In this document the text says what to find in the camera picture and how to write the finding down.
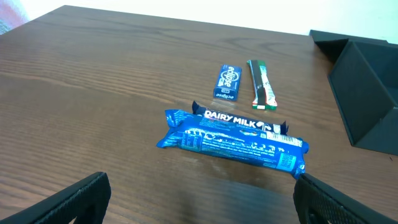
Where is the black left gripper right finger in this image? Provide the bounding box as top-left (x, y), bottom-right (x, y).
top-left (293, 174), bottom-right (397, 224)

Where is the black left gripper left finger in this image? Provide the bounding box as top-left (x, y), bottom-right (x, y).
top-left (1, 172), bottom-right (111, 224)

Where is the blue cookie pack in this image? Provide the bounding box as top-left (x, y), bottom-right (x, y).
top-left (157, 110), bottom-right (309, 179)

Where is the green white candy stick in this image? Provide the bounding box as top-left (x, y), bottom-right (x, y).
top-left (247, 60), bottom-right (277, 110)

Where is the black open box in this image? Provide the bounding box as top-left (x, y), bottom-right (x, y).
top-left (310, 30), bottom-right (397, 155)

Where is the purple Dairy Milk bar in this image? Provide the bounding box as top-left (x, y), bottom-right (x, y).
top-left (192, 101), bottom-right (289, 135)

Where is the blue Eclipse mint box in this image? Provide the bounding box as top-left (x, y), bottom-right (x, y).
top-left (213, 64), bottom-right (242, 101)

